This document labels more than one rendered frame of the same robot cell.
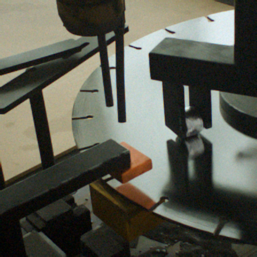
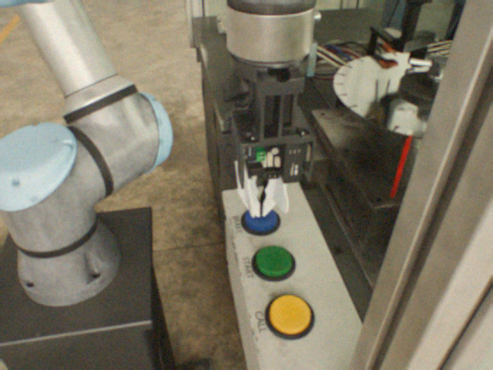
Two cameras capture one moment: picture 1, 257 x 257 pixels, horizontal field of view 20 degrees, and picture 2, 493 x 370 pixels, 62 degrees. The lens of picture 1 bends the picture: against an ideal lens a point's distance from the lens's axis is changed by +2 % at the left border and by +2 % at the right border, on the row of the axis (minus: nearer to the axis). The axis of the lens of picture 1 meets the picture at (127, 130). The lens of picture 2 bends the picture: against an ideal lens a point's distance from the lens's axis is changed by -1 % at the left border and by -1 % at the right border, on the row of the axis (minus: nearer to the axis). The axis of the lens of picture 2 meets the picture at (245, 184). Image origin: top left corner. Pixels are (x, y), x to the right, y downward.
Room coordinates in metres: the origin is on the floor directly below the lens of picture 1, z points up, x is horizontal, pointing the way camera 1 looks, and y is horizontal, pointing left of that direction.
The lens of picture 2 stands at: (0.41, -0.83, 1.26)
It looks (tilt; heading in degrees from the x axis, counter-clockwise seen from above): 39 degrees down; 113
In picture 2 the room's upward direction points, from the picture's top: straight up
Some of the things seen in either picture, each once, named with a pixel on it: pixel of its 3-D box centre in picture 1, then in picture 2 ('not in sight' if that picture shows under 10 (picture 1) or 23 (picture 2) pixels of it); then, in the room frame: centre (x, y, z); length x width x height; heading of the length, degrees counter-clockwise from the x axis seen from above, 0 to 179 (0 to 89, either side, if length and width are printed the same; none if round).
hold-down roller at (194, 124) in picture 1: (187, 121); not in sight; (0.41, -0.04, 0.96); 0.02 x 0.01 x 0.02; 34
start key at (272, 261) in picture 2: not in sight; (273, 263); (0.32, -0.54, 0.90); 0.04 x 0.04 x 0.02
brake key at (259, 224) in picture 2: not in sight; (261, 221); (0.28, -0.48, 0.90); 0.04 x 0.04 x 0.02
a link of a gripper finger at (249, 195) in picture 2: not in sight; (251, 196); (0.28, -0.51, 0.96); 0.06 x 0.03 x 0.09; 124
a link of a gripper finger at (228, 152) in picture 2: not in sight; (242, 153); (0.26, -0.49, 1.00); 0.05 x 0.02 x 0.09; 34
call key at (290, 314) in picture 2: not in sight; (289, 316); (0.36, -0.60, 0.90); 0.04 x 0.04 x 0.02
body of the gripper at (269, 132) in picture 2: not in sight; (268, 115); (0.29, -0.50, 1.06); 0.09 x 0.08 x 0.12; 124
